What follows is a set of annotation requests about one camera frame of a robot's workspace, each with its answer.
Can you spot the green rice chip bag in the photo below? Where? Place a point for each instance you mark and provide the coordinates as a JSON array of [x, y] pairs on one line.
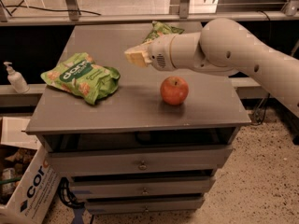
[[82, 76]]

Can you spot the metal window frame rail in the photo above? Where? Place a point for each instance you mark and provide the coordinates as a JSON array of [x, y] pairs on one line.
[[51, 12]]

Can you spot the grey drawer cabinet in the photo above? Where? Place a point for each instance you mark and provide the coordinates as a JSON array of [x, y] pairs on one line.
[[132, 152]]

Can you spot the green jalapeno chip bag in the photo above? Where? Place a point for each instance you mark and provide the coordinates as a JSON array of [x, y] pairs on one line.
[[161, 28]]

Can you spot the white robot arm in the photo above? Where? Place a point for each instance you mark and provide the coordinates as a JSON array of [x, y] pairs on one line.
[[223, 48]]

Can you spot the white cardboard box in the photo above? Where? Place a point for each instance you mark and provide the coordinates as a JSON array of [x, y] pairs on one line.
[[28, 182]]

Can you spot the white pump bottle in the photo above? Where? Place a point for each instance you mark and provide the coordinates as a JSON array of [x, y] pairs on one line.
[[16, 79]]

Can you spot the red apple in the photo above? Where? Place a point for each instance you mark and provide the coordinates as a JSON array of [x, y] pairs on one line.
[[174, 90]]

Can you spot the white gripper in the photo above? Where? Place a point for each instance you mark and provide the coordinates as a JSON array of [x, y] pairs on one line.
[[159, 52]]

